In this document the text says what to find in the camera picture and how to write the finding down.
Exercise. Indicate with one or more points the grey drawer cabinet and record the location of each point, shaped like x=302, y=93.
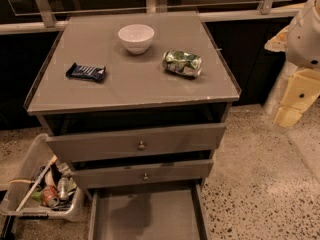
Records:
x=137, y=92

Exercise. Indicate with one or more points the crushed green soda can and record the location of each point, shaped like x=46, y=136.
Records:
x=182, y=63

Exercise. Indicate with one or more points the top grey drawer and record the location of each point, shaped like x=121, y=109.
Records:
x=141, y=142

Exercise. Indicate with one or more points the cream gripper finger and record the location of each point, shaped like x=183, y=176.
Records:
x=302, y=91
x=278, y=42

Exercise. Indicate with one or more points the dark blue snack bar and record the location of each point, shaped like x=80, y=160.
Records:
x=83, y=72

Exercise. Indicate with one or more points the middle grey drawer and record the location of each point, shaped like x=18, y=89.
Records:
x=140, y=174

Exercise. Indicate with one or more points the white stick in bin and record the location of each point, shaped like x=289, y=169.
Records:
x=38, y=180

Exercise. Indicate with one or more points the bottom grey open drawer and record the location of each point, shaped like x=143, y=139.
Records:
x=159, y=211

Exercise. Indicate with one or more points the white diagonal support post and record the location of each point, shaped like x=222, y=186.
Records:
x=272, y=102

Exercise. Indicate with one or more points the red soda can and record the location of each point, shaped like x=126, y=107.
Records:
x=50, y=197

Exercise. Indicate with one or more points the metal railing with glass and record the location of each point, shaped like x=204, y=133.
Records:
x=32, y=16

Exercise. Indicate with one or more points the silver can in bin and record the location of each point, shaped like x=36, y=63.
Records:
x=63, y=189

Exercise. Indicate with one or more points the white ceramic bowl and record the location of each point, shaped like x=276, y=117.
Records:
x=136, y=38

